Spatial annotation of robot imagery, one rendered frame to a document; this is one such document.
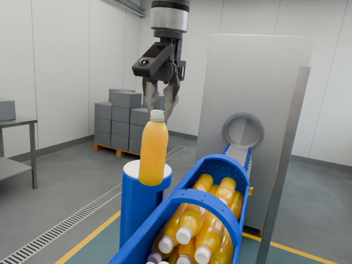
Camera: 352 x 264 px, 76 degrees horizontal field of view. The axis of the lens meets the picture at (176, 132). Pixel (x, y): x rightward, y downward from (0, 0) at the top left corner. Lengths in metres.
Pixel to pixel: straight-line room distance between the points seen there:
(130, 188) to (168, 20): 0.93
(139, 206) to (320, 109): 4.71
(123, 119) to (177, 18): 3.68
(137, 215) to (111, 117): 3.16
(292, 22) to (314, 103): 1.68
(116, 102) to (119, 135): 0.60
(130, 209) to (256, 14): 4.94
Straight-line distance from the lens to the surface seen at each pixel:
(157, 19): 0.57
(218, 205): 0.70
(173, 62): 0.57
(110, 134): 4.42
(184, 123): 5.83
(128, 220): 1.38
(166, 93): 0.58
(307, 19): 5.57
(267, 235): 1.90
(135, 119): 4.03
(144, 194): 1.26
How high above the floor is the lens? 1.57
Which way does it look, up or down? 14 degrees down
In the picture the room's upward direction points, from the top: 6 degrees clockwise
